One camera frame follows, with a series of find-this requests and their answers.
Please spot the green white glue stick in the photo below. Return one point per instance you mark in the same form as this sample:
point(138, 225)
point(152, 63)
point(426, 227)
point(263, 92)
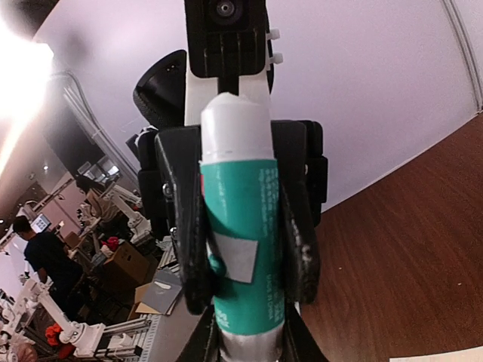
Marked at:
point(240, 188)

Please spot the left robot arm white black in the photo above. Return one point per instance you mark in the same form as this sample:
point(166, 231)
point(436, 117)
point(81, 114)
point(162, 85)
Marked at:
point(160, 97)

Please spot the person in dark shirt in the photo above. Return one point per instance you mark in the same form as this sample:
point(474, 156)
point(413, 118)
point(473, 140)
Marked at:
point(47, 255)

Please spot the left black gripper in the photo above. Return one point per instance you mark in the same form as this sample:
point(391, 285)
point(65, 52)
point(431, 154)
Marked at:
point(170, 183)

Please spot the cardboard box in background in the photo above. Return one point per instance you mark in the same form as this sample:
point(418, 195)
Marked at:
point(126, 269)

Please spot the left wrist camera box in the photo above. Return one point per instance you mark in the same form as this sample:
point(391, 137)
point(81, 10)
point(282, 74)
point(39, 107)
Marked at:
point(229, 50)

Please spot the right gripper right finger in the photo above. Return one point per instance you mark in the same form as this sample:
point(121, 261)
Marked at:
point(298, 345)

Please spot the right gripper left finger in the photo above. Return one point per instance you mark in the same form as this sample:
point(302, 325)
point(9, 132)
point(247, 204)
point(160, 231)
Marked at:
point(203, 344)

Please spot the seated person in background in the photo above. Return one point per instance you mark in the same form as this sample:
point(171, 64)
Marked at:
point(111, 218)

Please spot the beige envelope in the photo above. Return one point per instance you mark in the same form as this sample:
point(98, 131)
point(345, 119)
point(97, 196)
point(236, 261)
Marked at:
point(457, 356)

